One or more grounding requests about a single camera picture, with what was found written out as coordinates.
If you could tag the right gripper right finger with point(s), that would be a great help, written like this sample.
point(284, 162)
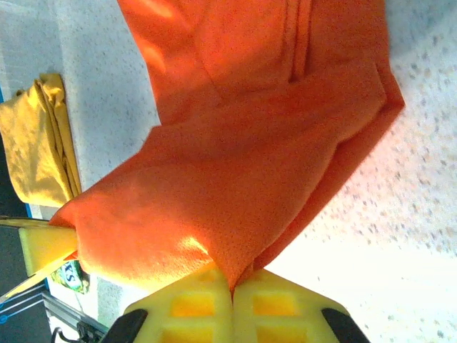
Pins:
point(278, 311)

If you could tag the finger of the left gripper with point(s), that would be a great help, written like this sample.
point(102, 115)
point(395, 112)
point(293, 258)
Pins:
point(43, 246)
point(25, 223)

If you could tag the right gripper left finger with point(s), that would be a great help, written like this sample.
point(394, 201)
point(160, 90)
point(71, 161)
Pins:
point(193, 311)

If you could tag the orange t-shirt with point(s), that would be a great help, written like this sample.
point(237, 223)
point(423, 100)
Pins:
point(232, 143)

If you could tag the green candy bag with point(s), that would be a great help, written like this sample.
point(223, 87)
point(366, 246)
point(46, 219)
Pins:
point(71, 278)

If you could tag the yellow folded t-shirt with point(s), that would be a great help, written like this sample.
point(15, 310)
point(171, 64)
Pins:
point(35, 143)

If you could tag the aluminium frame rail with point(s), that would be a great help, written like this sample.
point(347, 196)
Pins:
point(68, 314)

